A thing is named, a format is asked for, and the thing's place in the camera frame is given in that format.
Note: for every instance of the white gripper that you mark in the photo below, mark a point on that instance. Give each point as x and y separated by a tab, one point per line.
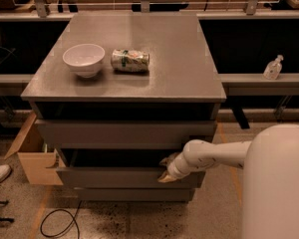
174	167

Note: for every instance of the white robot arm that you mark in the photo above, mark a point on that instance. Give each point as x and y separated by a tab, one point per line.
270	191

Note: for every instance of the grey drawer cabinet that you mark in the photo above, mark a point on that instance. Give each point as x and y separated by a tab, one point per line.
117	94

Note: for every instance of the grey top drawer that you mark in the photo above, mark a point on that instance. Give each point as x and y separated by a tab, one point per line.
124	134

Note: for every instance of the open cardboard box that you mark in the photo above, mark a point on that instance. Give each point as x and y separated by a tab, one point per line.
38	162

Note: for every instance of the grey side bench right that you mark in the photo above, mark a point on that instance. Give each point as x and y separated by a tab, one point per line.
257	85

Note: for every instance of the grey side bench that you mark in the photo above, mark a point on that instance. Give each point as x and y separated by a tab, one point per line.
257	85
13	85

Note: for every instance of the crushed green drink can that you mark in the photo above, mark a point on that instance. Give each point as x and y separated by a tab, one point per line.
131	61

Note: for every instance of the white ceramic bowl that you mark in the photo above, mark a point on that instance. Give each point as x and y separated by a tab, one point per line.
84	60

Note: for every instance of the clear hand sanitizer bottle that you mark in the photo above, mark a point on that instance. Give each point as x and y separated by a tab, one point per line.
273	68

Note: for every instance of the grey side bench left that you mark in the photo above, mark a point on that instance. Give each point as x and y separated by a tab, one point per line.
13	85

